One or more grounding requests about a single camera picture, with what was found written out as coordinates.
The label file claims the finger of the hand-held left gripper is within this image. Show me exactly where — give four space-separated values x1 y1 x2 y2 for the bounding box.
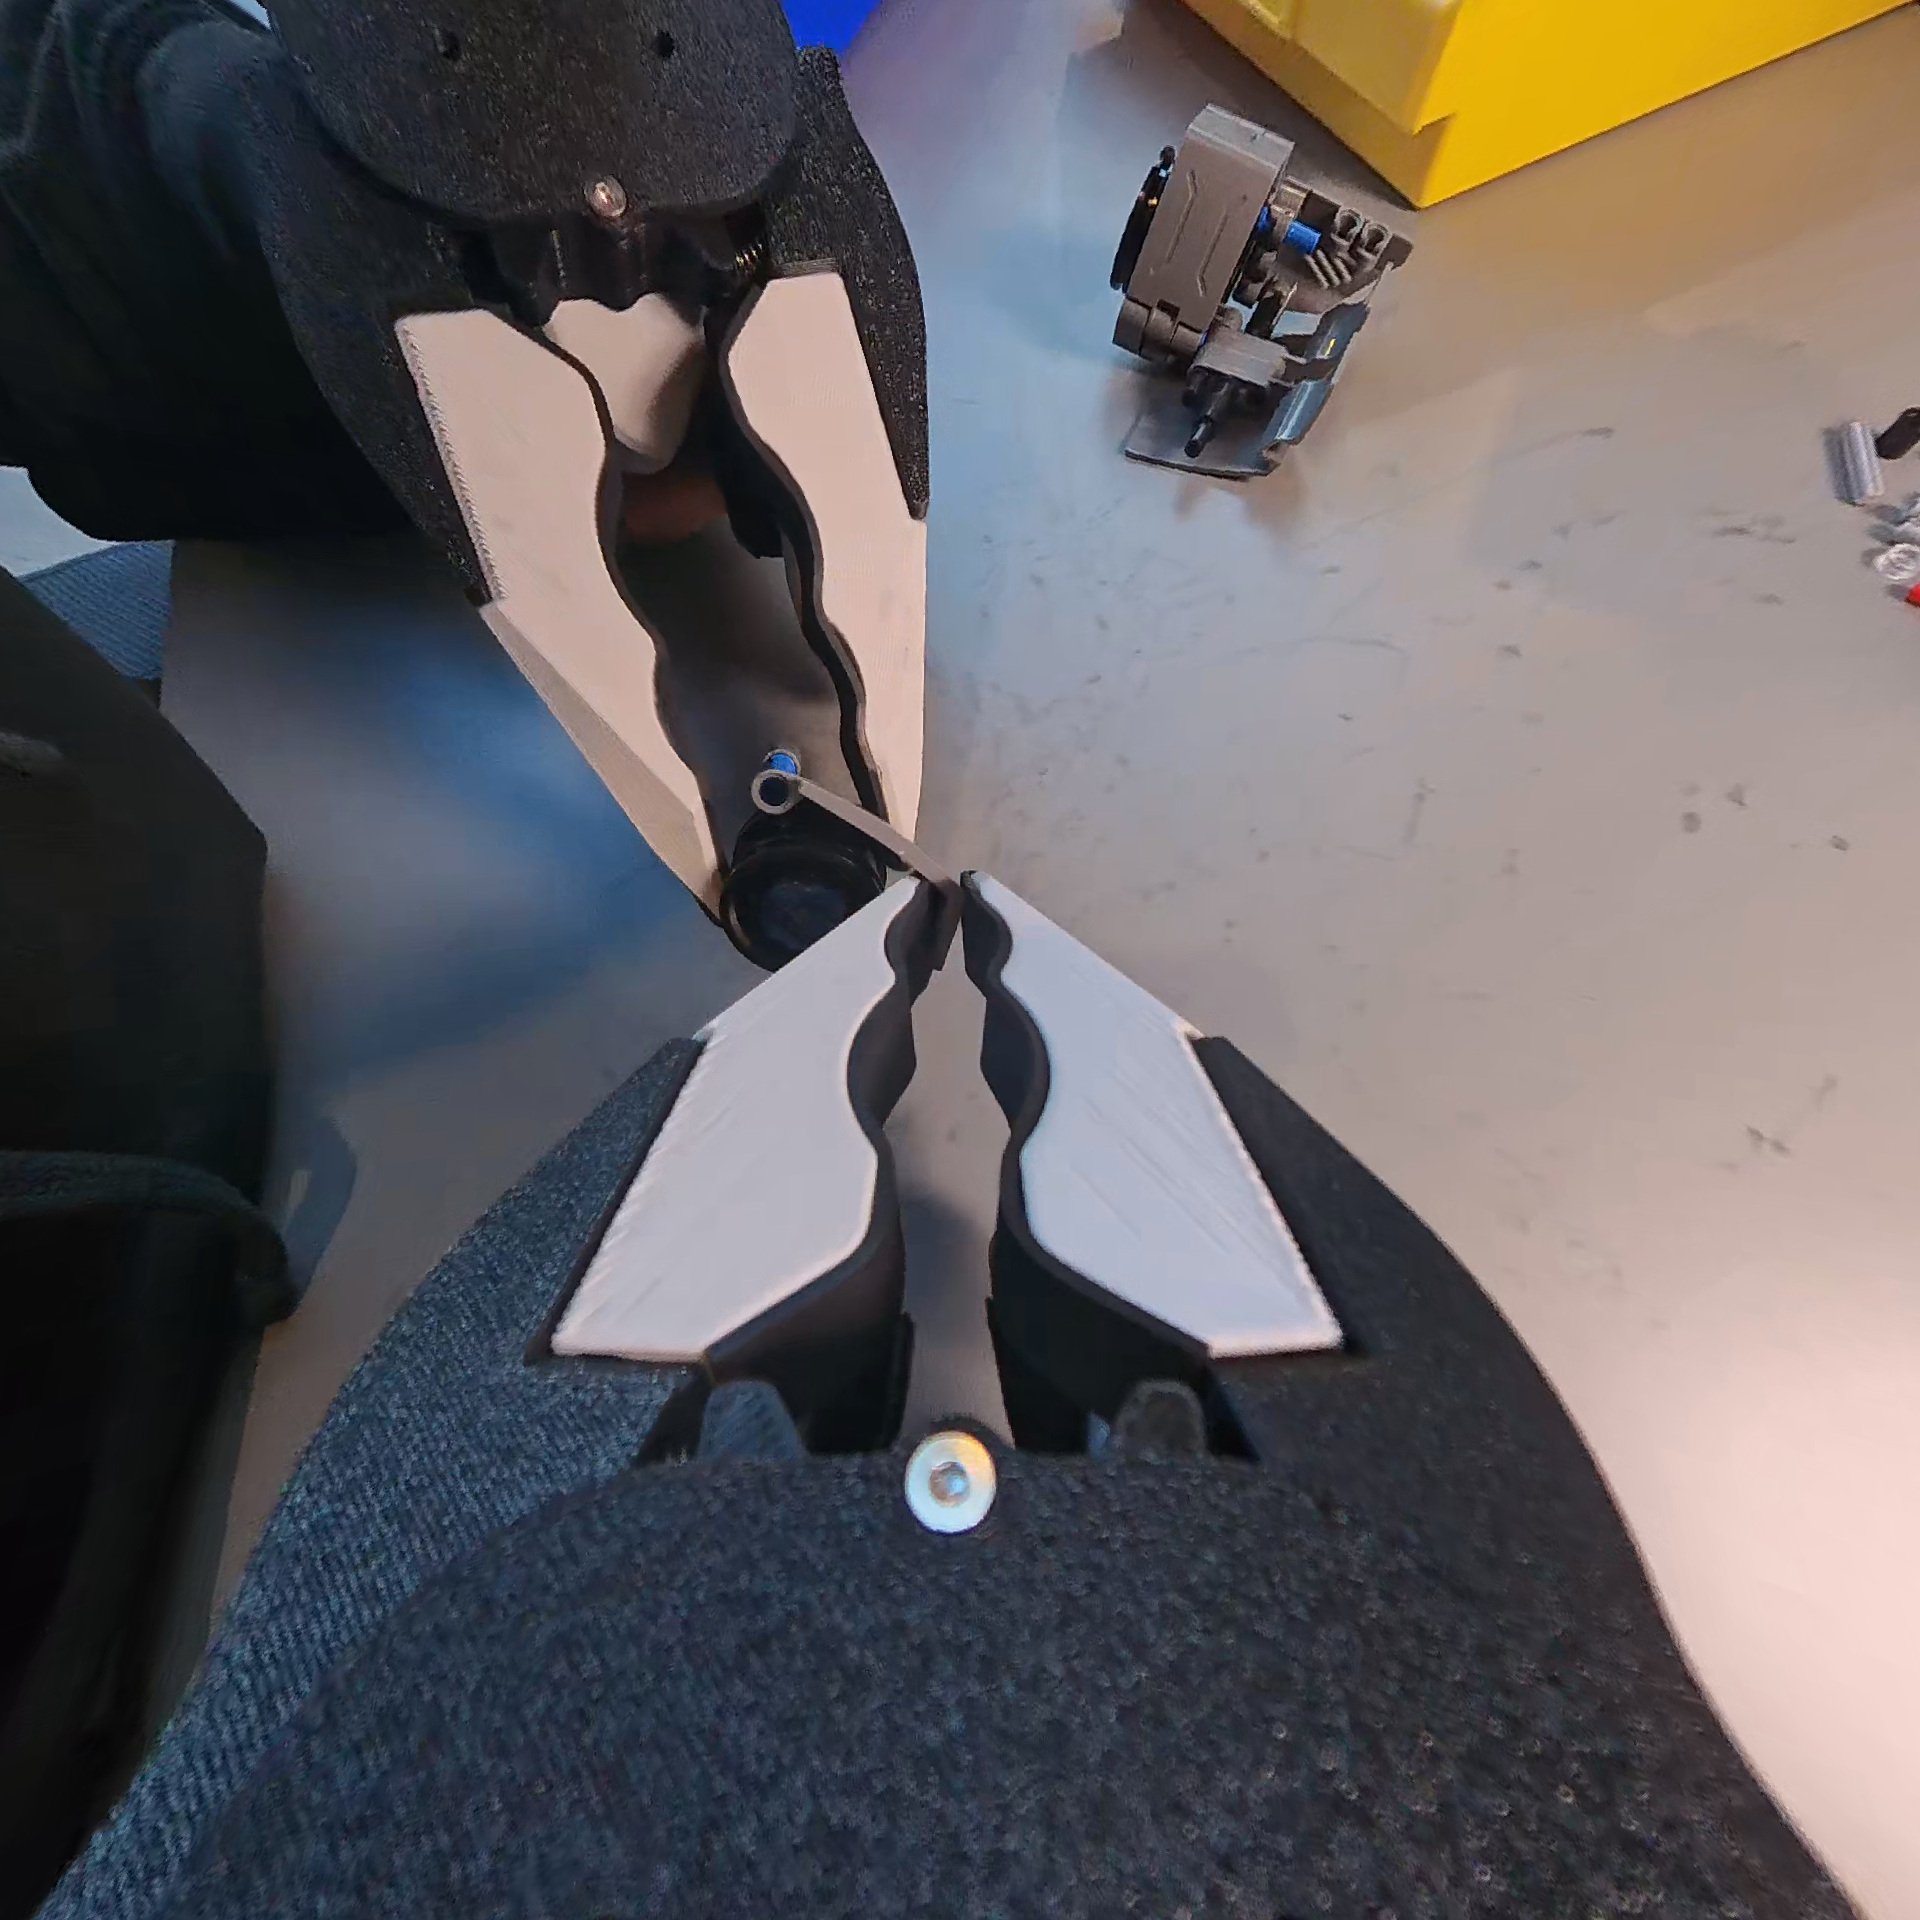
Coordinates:
718 267 932 847
394 307 746 917

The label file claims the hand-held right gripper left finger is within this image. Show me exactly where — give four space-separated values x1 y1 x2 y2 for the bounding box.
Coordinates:
550 874 939 1454

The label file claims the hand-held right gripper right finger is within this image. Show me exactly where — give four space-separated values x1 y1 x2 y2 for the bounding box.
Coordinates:
959 871 1346 1454

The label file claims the black round toy lens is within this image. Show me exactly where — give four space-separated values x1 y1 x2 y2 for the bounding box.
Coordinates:
718 816 888 972

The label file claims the grey curved brick panel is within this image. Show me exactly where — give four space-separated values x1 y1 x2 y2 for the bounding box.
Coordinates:
748 767 965 890

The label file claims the person's left hand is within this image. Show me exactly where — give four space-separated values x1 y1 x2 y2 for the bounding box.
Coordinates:
621 450 725 544

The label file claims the grey brick head assembly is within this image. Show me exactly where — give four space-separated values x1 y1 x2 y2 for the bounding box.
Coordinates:
1110 102 1416 484

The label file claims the yellow plastic storage bin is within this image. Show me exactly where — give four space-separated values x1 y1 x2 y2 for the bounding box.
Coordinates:
1181 0 1911 213

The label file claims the pile of small brick parts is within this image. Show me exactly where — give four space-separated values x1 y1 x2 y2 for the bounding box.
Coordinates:
1824 404 1920 607

